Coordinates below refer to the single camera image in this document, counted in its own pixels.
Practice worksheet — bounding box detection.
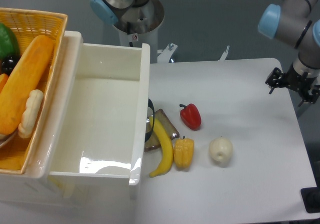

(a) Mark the white plastic drawer bin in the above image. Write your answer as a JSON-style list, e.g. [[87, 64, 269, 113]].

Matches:
[[26, 31, 151, 201]]

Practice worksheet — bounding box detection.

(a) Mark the yellow bell pepper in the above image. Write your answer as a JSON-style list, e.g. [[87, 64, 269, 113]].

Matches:
[[174, 138, 195, 169]]

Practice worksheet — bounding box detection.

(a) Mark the grey robot arm base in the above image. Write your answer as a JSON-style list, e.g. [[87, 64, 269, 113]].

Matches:
[[90, 0, 165, 34]]

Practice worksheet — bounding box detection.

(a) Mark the white pear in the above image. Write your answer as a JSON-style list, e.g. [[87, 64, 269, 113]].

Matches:
[[209, 137, 233, 163]]

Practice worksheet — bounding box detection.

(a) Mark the cream braided pastry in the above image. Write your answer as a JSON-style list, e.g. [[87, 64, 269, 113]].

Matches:
[[18, 89, 44, 139]]

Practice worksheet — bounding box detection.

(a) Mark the red bell pepper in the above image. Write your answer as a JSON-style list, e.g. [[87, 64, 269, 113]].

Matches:
[[179, 103, 202, 131]]

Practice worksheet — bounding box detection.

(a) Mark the white table bracket bolt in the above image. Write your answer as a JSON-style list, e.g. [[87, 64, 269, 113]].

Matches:
[[157, 43, 178, 63]]

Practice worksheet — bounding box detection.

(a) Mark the white table bracket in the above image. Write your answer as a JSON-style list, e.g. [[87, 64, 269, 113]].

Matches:
[[219, 45, 230, 61]]

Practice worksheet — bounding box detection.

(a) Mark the dark round fruit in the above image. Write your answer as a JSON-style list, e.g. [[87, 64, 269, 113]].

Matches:
[[0, 55, 20, 76]]

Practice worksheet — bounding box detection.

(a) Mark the green pepper in basket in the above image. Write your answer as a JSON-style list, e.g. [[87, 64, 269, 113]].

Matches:
[[0, 23, 20, 60]]

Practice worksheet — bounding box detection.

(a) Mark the black device at edge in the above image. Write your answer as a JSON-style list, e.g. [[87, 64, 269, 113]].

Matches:
[[300, 187, 320, 213]]

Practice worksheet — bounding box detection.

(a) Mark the yellow wicker basket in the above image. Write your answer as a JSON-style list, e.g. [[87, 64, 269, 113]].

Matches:
[[0, 8, 68, 175]]

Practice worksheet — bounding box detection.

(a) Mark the yellow banana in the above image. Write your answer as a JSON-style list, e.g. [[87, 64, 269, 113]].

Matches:
[[149, 118, 174, 177]]

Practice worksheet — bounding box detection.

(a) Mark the large orange bread loaf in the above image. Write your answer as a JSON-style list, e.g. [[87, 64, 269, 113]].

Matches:
[[0, 35, 55, 135]]

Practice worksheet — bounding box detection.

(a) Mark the black ring clear lid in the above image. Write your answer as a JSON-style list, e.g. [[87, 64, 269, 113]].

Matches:
[[144, 99, 155, 142]]

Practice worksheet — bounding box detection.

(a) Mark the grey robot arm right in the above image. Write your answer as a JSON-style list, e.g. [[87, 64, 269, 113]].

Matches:
[[258, 0, 320, 104]]

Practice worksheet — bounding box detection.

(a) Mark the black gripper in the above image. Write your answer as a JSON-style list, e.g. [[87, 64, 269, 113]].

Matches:
[[265, 67, 320, 107]]

